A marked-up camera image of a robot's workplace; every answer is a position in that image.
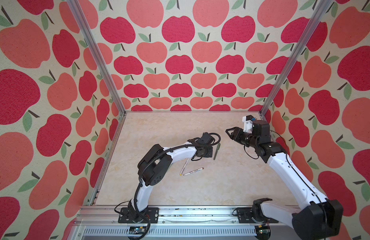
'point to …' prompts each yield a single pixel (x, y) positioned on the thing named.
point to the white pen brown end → (198, 170)
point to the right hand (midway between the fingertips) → (232, 131)
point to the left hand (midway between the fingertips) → (213, 154)
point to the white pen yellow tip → (182, 170)
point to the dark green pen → (219, 145)
